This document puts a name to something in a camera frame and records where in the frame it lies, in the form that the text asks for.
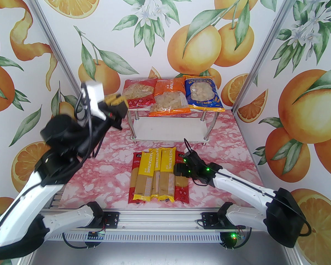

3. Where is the red spaghetti pack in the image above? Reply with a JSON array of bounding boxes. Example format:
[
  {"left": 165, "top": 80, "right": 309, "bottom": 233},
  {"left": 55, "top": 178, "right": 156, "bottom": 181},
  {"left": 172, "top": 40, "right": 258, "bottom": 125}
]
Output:
[
  {"left": 129, "top": 152, "right": 145, "bottom": 203},
  {"left": 174, "top": 152, "right": 190, "bottom": 203}
]

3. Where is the orange macaroni bag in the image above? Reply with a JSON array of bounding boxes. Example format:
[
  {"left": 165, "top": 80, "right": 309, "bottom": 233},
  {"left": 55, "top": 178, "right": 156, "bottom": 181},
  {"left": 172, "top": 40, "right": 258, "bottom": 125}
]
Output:
[{"left": 149, "top": 78, "right": 191, "bottom": 117}]

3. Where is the yellow spaghetti pack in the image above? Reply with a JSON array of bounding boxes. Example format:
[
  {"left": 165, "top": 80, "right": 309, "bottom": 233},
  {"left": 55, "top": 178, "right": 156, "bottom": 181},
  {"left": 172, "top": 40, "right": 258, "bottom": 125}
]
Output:
[
  {"left": 158, "top": 147, "right": 177, "bottom": 203},
  {"left": 134, "top": 151, "right": 156, "bottom": 202},
  {"left": 150, "top": 148, "right": 162, "bottom": 199}
]

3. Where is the aluminium frame post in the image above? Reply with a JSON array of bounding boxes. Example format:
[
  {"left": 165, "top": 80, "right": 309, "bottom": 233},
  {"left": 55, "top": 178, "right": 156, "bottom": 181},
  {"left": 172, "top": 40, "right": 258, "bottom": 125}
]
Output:
[
  {"left": 22, "top": 0, "right": 84, "bottom": 85},
  {"left": 232, "top": 0, "right": 305, "bottom": 114},
  {"left": 284, "top": 246, "right": 302, "bottom": 265}
]

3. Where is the blue pasta bag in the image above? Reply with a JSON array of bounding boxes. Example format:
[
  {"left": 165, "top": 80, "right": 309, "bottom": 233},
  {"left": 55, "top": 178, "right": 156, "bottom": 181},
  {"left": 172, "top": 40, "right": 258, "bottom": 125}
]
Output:
[{"left": 183, "top": 76, "right": 226, "bottom": 112}]

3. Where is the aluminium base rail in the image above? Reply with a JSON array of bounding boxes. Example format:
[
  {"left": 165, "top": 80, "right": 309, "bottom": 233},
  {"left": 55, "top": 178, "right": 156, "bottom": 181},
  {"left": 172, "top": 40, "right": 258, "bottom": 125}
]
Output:
[{"left": 44, "top": 209, "right": 268, "bottom": 232}]

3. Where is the white two-tier shelf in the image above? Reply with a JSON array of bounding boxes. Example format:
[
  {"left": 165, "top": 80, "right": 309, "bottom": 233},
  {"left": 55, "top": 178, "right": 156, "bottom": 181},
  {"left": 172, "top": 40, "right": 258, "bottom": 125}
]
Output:
[{"left": 123, "top": 78, "right": 218, "bottom": 143}]

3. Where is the black base cable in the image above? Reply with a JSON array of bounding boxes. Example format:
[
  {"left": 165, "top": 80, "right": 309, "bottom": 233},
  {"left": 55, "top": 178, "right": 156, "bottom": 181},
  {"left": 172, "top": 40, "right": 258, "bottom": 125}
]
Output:
[{"left": 62, "top": 231, "right": 97, "bottom": 250}]

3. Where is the white slotted cable duct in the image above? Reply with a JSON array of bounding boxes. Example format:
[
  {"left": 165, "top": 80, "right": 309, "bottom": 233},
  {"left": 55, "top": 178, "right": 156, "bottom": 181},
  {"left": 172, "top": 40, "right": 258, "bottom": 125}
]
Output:
[{"left": 46, "top": 232, "right": 224, "bottom": 242}]

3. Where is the red macaroni bag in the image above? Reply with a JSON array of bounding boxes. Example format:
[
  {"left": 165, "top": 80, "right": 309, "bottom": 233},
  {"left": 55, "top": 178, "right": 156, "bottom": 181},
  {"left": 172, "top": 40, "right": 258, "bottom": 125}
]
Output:
[{"left": 121, "top": 79, "right": 158, "bottom": 109}]

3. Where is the black hub with green light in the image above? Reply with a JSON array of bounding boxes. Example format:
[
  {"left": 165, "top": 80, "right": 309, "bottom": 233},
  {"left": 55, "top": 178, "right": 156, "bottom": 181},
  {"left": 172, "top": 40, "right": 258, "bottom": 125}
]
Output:
[{"left": 220, "top": 232, "right": 237, "bottom": 250}]

